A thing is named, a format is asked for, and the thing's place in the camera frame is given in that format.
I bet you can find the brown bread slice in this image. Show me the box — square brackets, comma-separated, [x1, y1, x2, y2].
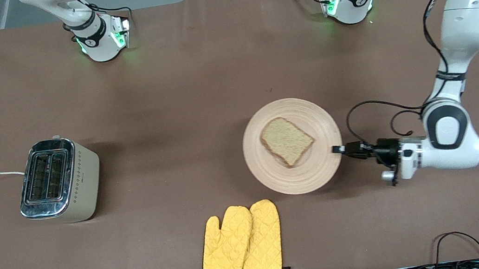
[258, 113, 319, 172]

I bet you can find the round wooden plate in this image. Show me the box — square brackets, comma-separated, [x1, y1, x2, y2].
[237, 92, 349, 202]

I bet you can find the silver two-slot toaster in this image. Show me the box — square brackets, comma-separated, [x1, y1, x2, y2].
[11, 131, 108, 230]

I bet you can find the yellow quilted oven mitt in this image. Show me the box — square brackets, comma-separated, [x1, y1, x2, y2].
[233, 197, 291, 269]
[194, 203, 260, 269]

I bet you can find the brown table cover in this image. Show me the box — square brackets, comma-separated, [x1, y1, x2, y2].
[0, 0, 479, 269]

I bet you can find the black cable loop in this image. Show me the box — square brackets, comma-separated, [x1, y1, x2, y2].
[429, 228, 479, 267]

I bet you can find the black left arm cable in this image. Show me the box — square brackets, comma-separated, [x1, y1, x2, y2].
[328, 0, 465, 148]

